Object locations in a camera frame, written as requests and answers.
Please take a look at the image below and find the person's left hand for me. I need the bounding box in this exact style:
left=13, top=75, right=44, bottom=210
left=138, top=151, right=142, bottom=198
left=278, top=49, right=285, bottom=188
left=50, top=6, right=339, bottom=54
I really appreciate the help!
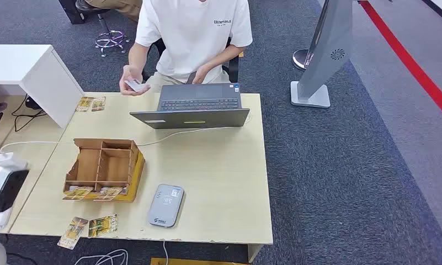
left=192, top=63, right=211, bottom=86

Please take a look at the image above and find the person's right hand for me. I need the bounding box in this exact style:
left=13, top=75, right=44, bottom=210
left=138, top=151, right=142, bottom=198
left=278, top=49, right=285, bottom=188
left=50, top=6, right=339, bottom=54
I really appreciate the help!
left=119, top=65, right=152, bottom=97

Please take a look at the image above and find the white ID card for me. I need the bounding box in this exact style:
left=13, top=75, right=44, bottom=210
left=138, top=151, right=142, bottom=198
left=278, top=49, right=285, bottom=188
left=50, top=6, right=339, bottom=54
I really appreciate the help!
left=125, top=78, right=148, bottom=93

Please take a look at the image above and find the person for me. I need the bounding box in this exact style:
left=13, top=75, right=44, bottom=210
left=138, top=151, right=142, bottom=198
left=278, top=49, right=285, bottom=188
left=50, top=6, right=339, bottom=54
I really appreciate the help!
left=75, top=0, right=143, bottom=23
left=119, top=0, right=254, bottom=97

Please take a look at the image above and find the wooden card organizer box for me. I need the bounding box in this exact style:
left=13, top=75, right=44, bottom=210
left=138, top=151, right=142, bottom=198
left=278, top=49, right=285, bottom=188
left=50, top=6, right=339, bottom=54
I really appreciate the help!
left=62, top=137, right=146, bottom=203

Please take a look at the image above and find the grey card reader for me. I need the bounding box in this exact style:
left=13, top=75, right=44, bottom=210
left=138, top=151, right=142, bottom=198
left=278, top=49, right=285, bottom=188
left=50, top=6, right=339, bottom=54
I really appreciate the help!
left=147, top=184, right=185, bottom=228

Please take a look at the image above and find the black office chair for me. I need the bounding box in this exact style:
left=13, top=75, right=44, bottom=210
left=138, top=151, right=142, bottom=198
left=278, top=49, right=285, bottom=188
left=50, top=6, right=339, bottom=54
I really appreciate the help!
left=142, top=36, right=241, bottom=84

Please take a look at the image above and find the chrome chair base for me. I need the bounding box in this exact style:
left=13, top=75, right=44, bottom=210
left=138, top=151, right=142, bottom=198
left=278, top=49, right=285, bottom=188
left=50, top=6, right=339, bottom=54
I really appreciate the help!
left=94, top=14, right=128, bottom=58

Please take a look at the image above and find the grey laptop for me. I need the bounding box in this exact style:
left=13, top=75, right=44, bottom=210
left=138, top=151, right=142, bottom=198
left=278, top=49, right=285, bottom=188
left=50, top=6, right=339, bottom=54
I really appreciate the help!
left=129, top=83, right=251, bottom=130

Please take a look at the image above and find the white cabinet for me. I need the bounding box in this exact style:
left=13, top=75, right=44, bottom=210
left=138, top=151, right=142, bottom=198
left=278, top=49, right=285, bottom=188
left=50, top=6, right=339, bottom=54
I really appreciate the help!
left=0, top=44, right=84, bottom=129

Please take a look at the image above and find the grey kiosk stand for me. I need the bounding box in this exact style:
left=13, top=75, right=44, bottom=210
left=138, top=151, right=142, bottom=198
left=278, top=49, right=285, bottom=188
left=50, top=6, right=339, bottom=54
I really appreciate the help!
left=291, top=0, right=354, bottom=109

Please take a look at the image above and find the white charger plug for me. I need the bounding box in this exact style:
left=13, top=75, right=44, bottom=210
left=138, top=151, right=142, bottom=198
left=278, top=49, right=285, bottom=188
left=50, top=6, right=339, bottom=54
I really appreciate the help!
left=0, top=152, right=28, bottom=172

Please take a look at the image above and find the yellow floor tape square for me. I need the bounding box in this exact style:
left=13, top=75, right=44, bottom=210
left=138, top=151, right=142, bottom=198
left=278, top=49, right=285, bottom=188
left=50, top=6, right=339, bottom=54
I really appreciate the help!
left=150, top=257, right=251, bottom=265

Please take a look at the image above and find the white charger cable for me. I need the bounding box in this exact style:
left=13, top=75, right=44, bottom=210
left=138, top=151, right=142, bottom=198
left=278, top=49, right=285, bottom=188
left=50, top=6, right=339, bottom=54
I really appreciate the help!
left=0, top=113, right=253, bottom=152

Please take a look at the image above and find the chrome stanchion post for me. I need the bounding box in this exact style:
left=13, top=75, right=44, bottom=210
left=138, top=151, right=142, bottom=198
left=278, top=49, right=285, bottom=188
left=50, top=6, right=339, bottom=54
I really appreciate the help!
left=292, top=48, right=313, bottom=71

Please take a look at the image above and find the black desk cable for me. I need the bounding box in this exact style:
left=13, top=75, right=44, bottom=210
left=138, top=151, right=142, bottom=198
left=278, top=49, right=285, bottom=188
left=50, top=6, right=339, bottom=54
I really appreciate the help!
left=11, top=94, right=48, bottom=133

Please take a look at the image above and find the white cable coil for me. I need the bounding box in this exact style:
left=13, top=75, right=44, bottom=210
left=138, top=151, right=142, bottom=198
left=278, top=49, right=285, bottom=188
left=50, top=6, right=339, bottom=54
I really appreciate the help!
left=73, top=248, right=129, bottom=265

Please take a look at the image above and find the black floor cable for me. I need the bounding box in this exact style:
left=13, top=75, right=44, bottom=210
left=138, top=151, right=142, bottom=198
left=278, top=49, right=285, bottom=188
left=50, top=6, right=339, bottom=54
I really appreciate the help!
left=7, top=252, right=39, bottom=265

